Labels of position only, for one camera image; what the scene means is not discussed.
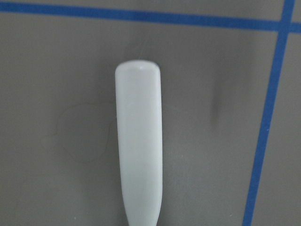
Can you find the beige hand brush black bristles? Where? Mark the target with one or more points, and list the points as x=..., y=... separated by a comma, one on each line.
x=140, y=140

